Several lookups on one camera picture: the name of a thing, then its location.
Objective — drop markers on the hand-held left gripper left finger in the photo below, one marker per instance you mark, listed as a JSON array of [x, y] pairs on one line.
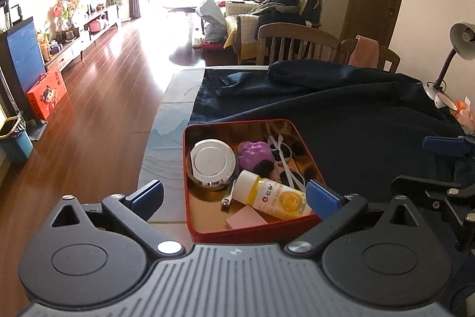
[[148, 197]]

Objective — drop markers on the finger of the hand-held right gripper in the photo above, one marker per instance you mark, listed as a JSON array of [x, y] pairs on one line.
[[443, 146], [438, 190]]

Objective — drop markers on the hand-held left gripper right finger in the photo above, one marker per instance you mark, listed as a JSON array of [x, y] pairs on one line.
[[324, 201]]

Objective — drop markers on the white sunglasses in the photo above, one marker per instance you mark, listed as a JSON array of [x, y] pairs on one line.
[[293, 179]]

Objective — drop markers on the white bottle yellow label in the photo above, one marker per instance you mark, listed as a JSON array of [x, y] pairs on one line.
[[267, 192]]

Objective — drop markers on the round silver tin lid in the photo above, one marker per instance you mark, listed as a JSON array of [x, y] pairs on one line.
[[212, 161]]

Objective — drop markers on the pinkish purple block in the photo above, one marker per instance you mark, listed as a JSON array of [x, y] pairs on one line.
[[246, 218]]

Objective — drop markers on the red tin box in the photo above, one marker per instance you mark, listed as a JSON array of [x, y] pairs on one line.
[[222, 235]]

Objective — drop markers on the purple spiky toy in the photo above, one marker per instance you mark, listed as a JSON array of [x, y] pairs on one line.
[[254, 151]]

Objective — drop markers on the orange white plush toy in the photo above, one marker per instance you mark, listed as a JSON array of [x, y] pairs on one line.
[[460, 109]]

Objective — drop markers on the pale blue printed tablecloth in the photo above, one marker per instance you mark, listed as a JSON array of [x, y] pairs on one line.
[[167, 138]]

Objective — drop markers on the dark blue cloth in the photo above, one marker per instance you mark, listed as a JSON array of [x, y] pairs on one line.
[[352, 116]]

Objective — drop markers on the wooden chair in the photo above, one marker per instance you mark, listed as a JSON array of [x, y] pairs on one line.
[[297, 33], [387, 59]]

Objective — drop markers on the grey desk lamp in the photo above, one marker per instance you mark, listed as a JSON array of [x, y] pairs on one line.
[[462, 38]]

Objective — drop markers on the pink towel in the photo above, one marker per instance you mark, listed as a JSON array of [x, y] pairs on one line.
[[363, 51]]

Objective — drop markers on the teal waste bin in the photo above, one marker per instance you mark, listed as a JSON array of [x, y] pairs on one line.
[[16, 144]]

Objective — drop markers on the orange gift box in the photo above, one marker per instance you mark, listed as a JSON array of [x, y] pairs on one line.
[[46, 96]]

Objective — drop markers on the wooden tv stand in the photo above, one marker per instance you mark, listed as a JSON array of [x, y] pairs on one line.
[[81, 34]]

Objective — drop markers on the pink bag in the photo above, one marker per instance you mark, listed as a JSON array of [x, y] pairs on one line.
[[97, 26]]

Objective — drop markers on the black cabinet blue panel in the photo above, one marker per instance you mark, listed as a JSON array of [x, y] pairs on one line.
[[24, 57]]

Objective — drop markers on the white blue plastic bag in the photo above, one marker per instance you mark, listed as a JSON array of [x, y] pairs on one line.
[[211, 18]]

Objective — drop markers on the white coffee table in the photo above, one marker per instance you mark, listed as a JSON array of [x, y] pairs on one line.
[[182, 3]]

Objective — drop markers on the pile of dark coats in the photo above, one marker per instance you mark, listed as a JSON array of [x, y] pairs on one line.
[[282, 3]]

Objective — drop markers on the pink flower ornament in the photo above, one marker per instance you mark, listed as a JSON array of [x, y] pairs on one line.
[[57, 14]]

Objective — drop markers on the black coffee machine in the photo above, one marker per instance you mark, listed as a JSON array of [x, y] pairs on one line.
[[7, 10]]

